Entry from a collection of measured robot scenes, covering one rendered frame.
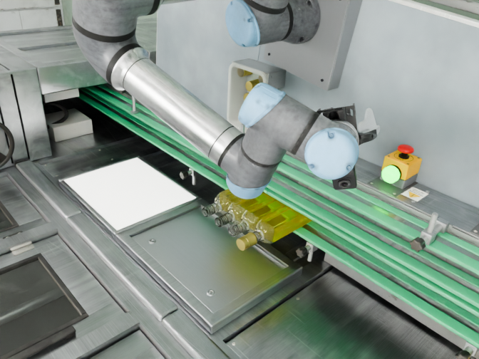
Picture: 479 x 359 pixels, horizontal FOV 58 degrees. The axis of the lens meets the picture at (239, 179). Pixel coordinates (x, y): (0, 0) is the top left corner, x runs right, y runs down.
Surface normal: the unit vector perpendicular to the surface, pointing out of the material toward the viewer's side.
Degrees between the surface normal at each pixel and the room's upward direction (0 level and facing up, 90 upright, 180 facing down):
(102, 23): 57
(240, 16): 10
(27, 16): 90
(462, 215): 90
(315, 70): 3
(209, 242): 90
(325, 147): 34
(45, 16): 90
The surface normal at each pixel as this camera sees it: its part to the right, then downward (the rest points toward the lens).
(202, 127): -0.20, -0.08
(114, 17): 0.39, 0.78
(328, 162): -0.26, 0.25
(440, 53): -0.74, 0.30
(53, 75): 0.67, 0.40
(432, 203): 0.05, -0.87
